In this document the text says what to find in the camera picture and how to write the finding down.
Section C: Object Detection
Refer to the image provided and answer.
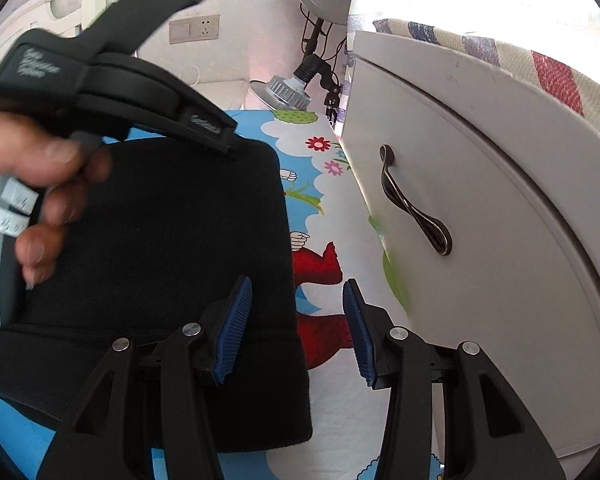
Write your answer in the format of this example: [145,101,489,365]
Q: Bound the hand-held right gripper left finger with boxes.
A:
[36,276,253,480]

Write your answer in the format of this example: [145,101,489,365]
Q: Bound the silver spotlight lamp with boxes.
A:
[252,55,315,111]

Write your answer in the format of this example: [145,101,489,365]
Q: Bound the person's left hand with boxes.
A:
[0,106,113,289]

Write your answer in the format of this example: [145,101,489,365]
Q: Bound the dark metal drawer handle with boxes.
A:
[379,144,453,257]

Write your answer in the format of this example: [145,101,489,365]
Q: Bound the white nightstand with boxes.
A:
[340,30,600,461]

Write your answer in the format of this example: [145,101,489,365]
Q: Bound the black pants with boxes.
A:
[0,137,315,453]

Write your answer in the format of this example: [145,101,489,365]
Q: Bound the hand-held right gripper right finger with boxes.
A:
[342,279,566,480]

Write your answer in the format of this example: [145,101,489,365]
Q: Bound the white cable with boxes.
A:
[179,51,202,87]

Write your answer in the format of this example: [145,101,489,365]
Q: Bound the cartoon printed blanket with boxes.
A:
[0,107,461,480]

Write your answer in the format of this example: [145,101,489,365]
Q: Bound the striped woven cloth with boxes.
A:
[372,19,600,117]

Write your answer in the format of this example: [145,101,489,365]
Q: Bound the white wall socket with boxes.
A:
[169,14,220,45]

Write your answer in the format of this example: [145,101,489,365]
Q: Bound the white wooden headboard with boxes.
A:
[0,0,107,86]

